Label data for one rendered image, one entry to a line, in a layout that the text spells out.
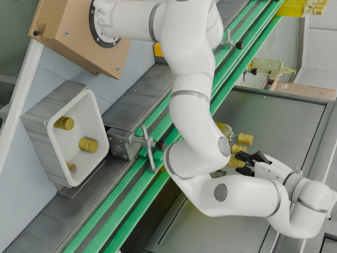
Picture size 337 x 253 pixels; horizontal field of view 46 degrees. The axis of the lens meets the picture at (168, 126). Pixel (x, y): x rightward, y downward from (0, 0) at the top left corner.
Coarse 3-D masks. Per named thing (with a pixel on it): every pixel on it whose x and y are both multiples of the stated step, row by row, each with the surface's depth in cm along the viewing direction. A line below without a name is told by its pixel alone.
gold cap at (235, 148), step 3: (234, 144) 125; (231, 147) 124; (234, 147) 124; (237, 147) 124; (240, 147) 123; (243, 147) 123; (246, 147) 124; (231, 150) 124; (234, 150) 124; (237, 150) 123; (240, 150) 123; (243, 150) 122; (246, 150) 124; (231, 153) 125; (234, 153) 124
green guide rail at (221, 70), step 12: (264, 12) 189; (252, 24) 181; (252, 36) 171; (228, 60) 157; (216, 72) 152; (216, 84) 145; (168, 132) 127; (168, 144) 122; (144, 156) 120; (156, 156) 118
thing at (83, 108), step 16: (80, 96) 99; (64, 112) 96; (80, 112) 109; (96, 112) 107; (48, 128) 92; (80, 128) 113; (96, 128) 111; (64, 144) 108; (64, 160) 99; (80, 160) 112; (96, 160) 111; (80, 176) 107
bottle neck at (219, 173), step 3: (216, 171) 117; (219, 171) 117; (222, 171) 117; (225, 171) 117; (210, 174) 118; (213, 174) 118; (216, 174) 117; (219, 174) 117; (222, 174) 116; (225, 174) 118; (213, 177) 118; (216, 177) 117
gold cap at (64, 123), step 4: (64, 116) 102; (60, 120) 102; (64, 120) 101; (68, 120) 101; (72, 120) 103; (56, 124) 102; (60, 124) 101; (64, 124) 101; (68, 124) 102; (72, 124) 103; (60, 128) 102; (64, 128) 101; (68, 128) 102; (72, 128) 103
